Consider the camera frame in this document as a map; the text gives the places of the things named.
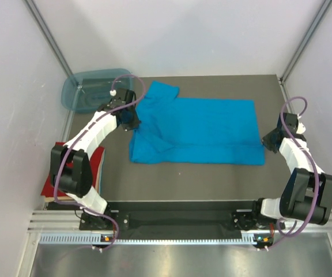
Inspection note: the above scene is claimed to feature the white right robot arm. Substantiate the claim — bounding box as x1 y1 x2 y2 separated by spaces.
250 113 332 229

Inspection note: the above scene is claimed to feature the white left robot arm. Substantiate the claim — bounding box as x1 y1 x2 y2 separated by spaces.
50 88 141 229

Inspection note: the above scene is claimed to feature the light blue folded t shirt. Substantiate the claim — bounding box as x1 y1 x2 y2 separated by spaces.
97 148 106 194

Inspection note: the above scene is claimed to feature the teal plastic basin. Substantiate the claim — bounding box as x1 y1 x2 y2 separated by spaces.
61 69 133 114

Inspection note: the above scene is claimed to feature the beige folded t shirt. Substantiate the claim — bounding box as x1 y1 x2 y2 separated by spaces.
44 196 74 203

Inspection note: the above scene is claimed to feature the right aluminium corner post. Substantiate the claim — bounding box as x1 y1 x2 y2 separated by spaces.
279 0 332 85

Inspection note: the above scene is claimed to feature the aluminium corner post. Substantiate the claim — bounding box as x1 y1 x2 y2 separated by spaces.
23 0 73 77
279 0 332 85

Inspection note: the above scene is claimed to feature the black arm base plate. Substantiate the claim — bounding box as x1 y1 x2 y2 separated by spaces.
78 201 273 231

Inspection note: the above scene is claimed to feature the aluminium frame rail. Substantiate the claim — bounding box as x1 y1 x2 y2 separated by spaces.
27 212 82 231

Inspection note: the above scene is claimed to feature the left aluminium corner post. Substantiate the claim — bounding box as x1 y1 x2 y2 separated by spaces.
23 0 73 77

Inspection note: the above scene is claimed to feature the grey slotted cable duct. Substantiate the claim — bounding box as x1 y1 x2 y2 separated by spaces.
39 233 272 246

